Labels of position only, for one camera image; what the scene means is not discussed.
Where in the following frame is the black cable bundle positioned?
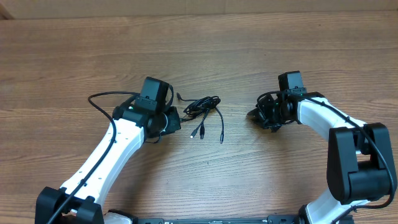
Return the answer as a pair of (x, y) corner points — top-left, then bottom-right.
(176, 92), (225, 144)

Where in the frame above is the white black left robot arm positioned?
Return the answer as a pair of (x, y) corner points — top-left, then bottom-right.
(35, 77), (181, 223)

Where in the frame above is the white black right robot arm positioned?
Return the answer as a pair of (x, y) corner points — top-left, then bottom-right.
(247, 71), (397, 224)

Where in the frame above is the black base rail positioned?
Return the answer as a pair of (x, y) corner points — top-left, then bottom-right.
(134, 215), (305, 224)

